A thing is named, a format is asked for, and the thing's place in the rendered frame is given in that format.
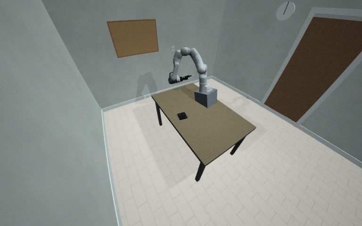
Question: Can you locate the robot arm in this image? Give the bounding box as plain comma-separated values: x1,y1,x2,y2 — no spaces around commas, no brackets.
168,47,213,93

